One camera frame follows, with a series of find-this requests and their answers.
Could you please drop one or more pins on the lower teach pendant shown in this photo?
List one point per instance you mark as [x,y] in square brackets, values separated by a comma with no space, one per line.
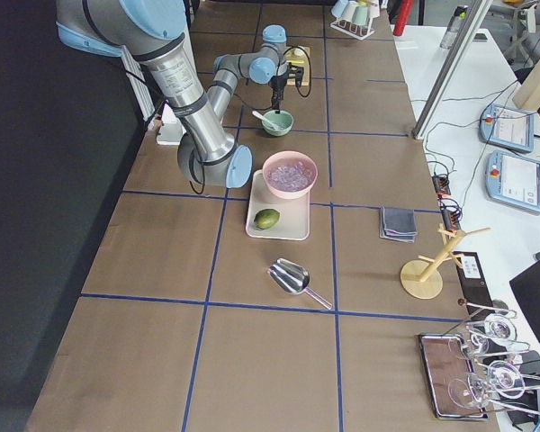
[513,180]

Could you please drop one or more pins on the drink bottle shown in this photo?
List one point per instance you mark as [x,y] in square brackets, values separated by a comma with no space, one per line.
[454,26]

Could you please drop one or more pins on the metal ice scoop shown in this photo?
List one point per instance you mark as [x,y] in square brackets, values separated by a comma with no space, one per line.
[295,280]

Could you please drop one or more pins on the grey folded cloth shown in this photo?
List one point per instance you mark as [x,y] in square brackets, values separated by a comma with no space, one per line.
[398,224]

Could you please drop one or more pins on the aluminium frame post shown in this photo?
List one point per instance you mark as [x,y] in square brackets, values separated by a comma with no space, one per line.
[475,15]

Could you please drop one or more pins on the upper teach pendant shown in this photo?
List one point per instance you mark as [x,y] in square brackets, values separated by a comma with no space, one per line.
[508,128]

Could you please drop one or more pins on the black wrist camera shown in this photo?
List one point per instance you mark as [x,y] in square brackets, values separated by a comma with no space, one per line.
[295,75]

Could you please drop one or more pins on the white plastic spoon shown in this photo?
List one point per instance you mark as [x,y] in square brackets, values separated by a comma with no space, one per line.
[266,123]

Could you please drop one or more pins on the pink bowl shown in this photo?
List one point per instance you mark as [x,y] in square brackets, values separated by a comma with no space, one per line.
[289,157]

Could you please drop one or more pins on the green ceramic bowl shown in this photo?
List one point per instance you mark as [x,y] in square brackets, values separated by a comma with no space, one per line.
[287,123]

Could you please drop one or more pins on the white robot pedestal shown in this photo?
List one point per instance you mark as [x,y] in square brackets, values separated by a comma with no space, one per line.
[171,130]

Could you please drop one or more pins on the bamboo cutting board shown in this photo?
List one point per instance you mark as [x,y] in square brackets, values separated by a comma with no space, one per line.
[298,58]

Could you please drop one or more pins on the wine glass rack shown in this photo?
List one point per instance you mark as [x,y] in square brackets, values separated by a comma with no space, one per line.
[488,340]

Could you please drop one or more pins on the cream plastic tray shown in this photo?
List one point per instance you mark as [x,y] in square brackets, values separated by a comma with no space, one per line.
[294,221]

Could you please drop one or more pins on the metal tray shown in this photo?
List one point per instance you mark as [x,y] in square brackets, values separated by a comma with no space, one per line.
[444,363]

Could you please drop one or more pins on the green avocado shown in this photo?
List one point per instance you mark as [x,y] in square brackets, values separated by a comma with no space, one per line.
[266,218]

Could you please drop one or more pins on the teach pendant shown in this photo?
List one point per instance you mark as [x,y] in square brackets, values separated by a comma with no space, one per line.
[508,128]
[513,180]

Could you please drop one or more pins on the wooden mug tree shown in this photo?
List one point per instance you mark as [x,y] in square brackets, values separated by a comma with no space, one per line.
[420,277]

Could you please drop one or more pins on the pile of ice cubes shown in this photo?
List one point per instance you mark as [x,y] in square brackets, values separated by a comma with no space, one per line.
[290,177]

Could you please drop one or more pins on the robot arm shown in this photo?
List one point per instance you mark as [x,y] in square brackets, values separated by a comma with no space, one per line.
[154,34]

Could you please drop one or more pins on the cup rack with cups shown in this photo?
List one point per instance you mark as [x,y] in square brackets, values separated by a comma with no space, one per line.
[355,18]

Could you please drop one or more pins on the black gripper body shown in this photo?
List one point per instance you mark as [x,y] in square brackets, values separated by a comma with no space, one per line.
[277,85]

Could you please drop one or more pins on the red cylinder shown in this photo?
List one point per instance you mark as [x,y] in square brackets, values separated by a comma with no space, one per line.
[403,16]

